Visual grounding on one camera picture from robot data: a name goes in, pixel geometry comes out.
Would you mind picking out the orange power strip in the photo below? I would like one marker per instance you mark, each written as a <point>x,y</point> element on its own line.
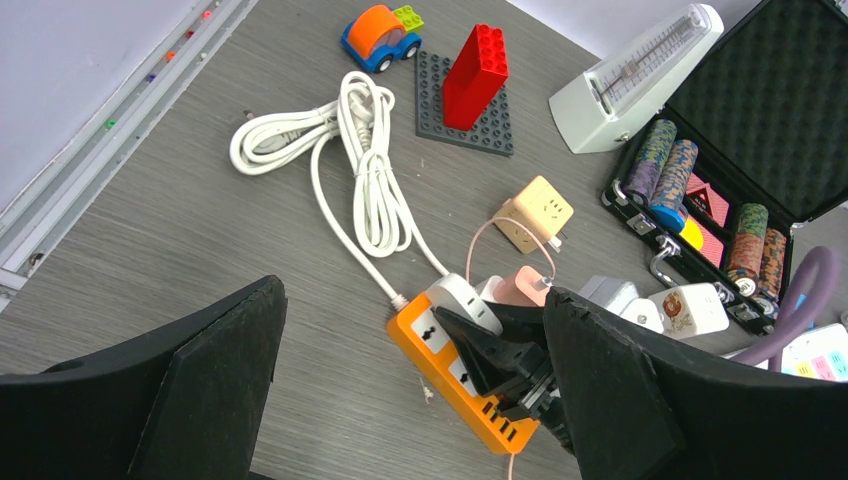
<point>416,332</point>

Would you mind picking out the white plug adapter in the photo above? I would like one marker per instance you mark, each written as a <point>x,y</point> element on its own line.
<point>454,293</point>

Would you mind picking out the white metronome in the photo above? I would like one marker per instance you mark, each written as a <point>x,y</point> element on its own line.
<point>604,106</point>

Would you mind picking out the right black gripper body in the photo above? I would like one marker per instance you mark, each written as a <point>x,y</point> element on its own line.
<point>541,402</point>

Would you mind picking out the grey building baseplate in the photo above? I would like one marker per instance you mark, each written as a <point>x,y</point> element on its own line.
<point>491,133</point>

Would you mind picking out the toy car blocks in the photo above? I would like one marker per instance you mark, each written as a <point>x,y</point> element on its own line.
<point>381,36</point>

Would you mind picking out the white cube socket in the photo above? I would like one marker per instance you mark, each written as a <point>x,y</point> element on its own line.
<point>690,310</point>

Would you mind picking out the pink charger plug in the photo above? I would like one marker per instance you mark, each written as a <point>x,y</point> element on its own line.
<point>526,287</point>

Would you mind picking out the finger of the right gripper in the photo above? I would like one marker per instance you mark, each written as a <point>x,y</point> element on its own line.
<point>495,366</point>
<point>520,324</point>

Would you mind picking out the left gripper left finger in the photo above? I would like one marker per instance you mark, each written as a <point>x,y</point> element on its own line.
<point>183,401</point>

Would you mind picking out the red toy brick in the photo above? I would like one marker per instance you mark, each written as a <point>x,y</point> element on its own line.
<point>475,77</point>

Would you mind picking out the orange cube socket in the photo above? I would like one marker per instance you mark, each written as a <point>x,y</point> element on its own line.
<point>541,209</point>

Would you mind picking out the white power strip with usb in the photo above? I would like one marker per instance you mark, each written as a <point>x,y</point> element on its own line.
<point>487,290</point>

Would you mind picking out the black poker chip case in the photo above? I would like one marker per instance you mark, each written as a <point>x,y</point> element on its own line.
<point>767,108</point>

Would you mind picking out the white colourful power strip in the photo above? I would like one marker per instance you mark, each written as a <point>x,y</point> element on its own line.
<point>819,353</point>

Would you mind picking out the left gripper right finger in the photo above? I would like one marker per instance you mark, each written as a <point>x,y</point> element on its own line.
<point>639,405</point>

